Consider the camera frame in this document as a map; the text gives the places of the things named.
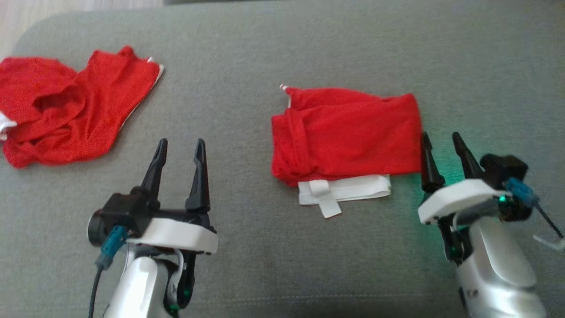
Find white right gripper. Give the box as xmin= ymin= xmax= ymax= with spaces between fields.
xmin=418 ymin=131 xmax=513 ymax=226

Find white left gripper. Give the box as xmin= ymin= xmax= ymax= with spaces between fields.
xmin=139 ymin=138 xmax=218 ymax=255

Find red white basketball jersey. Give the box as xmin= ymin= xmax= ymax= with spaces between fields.
xmin=271 ymin=84 xmax=424 ymax=219

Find red basketball shorts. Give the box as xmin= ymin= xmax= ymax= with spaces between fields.
xmin=0 ymin=45 xmax=165 ymax=169

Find grey sofa seat cushion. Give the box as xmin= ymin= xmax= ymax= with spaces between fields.
xmin=0 ymin=0 xmax=565 ymax=318

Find black left cable teal plug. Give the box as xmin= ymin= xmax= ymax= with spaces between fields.
xmin=88 ymin=226 xmax=129 ymax=318

